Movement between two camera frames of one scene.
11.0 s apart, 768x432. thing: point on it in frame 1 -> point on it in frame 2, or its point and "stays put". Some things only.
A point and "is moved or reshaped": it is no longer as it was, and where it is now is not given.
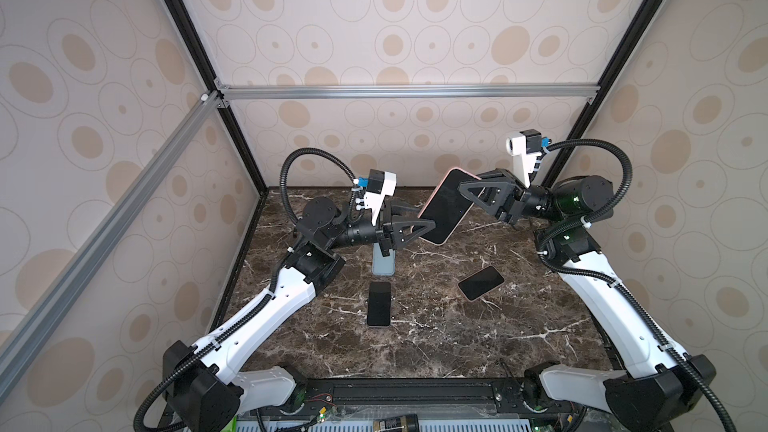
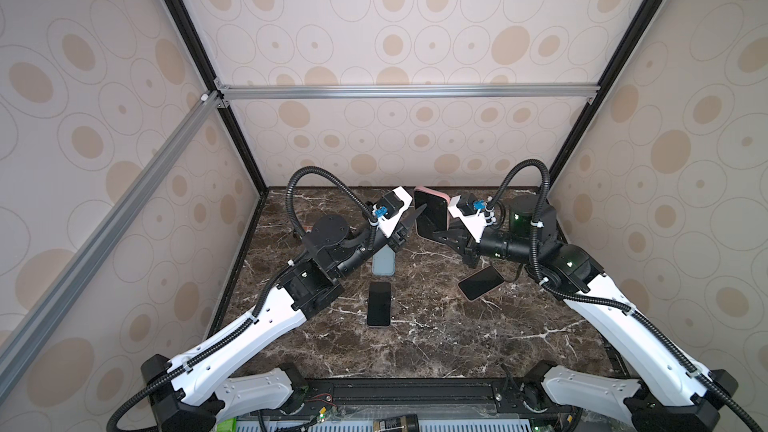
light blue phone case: [383, 265] stays put
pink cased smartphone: [447, 206] is moved or reshaped
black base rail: [397, 397] stays put
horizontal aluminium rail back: [361, 92] stays put
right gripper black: [511, 197] -> [466, 245]
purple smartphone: [379, 304] stays put
